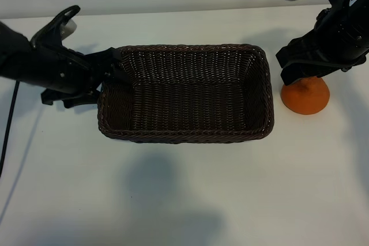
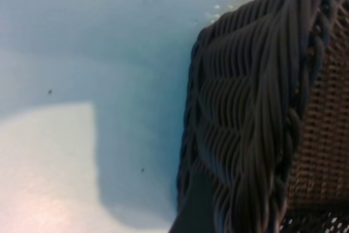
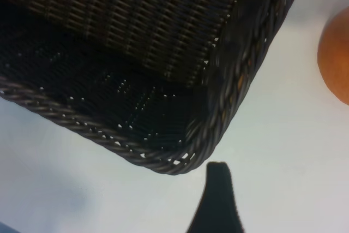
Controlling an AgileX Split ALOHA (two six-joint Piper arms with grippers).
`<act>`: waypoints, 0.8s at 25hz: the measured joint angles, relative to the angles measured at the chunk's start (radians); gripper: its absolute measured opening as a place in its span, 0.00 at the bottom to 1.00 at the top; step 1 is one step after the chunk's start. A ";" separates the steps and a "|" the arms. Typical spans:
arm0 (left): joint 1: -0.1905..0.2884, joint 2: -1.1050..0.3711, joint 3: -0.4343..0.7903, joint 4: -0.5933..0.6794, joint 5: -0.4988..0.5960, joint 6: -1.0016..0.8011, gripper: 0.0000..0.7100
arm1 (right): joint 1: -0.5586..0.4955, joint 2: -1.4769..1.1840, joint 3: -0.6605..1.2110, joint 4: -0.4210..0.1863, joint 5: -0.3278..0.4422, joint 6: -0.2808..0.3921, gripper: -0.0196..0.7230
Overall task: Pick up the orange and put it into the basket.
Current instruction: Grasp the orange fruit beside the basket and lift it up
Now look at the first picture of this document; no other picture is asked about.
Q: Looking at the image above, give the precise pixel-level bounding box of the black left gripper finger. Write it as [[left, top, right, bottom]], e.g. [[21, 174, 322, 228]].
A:
[[104, 63, 133, 86], [85, 46, 122, 67]]

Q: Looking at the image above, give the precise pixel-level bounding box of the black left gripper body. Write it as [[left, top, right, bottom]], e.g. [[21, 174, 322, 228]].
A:
[[28, 44, 108, 109]]

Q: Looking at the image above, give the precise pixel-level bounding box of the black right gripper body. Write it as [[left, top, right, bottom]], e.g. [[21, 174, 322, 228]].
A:
[[312, 2, 369, 77]]

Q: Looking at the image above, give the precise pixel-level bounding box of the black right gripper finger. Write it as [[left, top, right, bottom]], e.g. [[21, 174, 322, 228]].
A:
[[280, 59, 321, 86], [275, 31, 317, 68]]

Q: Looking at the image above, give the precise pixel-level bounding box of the orange fruit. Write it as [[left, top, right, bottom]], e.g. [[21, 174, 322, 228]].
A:
[[281, 75, 331, 115]]

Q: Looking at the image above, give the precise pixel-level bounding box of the dark brown wicker basket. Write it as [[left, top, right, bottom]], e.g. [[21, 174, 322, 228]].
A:
[[97, 43, 274, 145]]

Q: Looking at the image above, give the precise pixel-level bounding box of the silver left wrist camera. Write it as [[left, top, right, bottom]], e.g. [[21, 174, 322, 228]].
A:
[[59, 20, 78, 39]]

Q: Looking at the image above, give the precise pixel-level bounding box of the black braided cable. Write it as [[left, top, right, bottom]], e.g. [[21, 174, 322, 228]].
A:
[[0, 81, 21, 176]]

